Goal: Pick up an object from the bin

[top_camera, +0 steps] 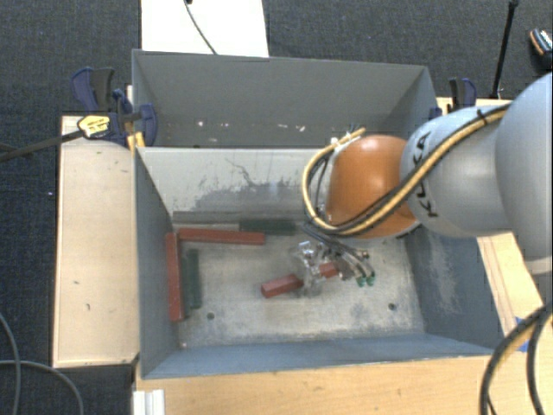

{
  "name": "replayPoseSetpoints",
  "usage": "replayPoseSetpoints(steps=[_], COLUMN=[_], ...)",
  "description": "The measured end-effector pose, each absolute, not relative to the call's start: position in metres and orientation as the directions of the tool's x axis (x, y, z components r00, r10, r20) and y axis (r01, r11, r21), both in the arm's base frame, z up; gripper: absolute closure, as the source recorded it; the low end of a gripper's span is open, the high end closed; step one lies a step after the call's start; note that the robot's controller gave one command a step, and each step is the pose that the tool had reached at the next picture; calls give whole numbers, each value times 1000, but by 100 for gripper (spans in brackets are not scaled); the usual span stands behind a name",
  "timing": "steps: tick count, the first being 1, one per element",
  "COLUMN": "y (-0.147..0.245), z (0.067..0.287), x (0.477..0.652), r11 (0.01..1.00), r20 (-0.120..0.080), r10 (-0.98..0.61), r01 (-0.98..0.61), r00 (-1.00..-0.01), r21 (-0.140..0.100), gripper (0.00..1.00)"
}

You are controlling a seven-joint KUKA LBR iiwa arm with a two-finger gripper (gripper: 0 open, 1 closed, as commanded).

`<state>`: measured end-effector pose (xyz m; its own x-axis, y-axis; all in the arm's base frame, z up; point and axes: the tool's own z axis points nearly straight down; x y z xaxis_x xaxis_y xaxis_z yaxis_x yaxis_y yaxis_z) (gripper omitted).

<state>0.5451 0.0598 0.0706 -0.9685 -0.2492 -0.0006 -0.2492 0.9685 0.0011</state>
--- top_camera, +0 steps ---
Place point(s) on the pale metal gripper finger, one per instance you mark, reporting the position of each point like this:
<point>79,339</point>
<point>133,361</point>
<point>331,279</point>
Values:
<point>312,284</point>
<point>306,251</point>

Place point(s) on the red-brown block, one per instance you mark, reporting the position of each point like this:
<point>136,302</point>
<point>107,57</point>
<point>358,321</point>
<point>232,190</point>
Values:
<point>280,286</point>
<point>173,279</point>
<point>220,236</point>

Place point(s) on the dark green flat block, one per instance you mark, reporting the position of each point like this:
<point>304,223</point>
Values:
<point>192,279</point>
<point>268,226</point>

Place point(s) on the grey metal bin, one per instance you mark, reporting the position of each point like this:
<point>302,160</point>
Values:
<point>276,318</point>

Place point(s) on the pale wood board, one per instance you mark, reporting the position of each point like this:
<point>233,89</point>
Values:
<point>95,240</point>

